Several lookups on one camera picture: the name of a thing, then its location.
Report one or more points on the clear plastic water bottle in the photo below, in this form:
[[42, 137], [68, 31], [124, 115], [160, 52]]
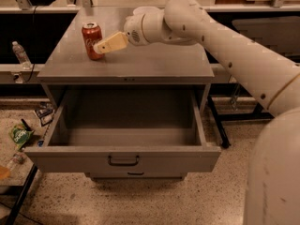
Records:
[[21, 55]]

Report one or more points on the black drawer handle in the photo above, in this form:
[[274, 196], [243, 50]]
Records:
[[123, 161]]

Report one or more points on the green snack bag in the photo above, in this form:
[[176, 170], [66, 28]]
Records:
[[20, 135]]

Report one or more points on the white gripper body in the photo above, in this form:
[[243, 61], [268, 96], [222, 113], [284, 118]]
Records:
[[133, 29]]

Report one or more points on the grey metal cabinet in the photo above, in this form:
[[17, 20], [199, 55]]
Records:
[[153, 64]]

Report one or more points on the dark snack packet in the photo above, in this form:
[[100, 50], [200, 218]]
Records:
[[45, 113]]

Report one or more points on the red coke can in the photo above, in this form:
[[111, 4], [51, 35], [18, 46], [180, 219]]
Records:
[[91, 34]]

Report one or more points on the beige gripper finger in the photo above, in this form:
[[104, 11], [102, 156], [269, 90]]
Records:
[[114, 42]]

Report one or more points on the open grey top drawer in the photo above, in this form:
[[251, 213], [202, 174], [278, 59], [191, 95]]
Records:
[[162, 126]]

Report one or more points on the white ceramic bowl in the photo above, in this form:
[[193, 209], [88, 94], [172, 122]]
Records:
[[140, 11]]

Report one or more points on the black stand leg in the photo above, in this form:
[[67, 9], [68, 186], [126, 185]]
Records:
[[21, 197]]

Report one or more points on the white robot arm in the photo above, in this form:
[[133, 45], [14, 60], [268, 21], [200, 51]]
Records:
[[273, 180]]

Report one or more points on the plastic bottle on floor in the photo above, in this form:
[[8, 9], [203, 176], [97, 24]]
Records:
[[17, 159]]

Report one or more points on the dark office chair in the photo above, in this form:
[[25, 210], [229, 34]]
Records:
[[279, 34]]

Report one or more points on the lower drawer with handle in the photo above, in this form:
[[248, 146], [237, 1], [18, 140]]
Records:
[[136, 175]]

